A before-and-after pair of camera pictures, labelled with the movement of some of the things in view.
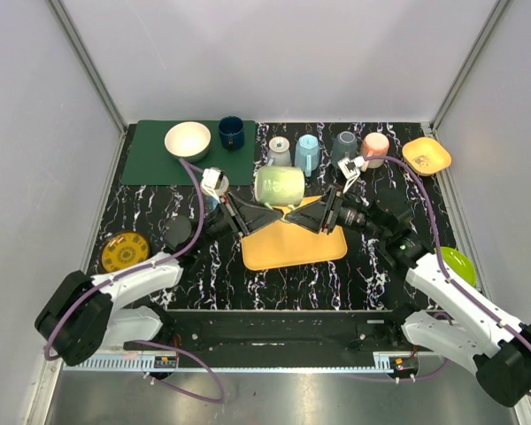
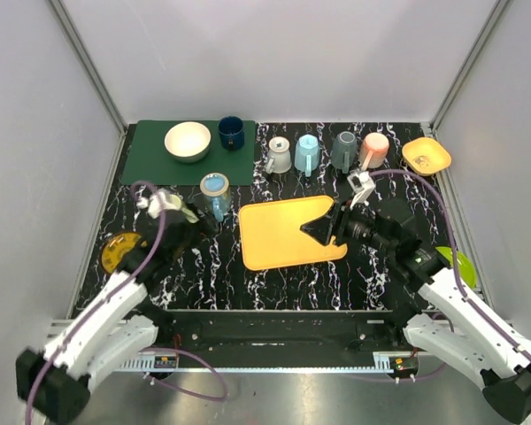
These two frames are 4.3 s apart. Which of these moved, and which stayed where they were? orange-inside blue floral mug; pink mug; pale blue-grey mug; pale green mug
Moved: pale green mug
Stayed: pale blue-grey mug; orange-inside blue floral mug; pink mug
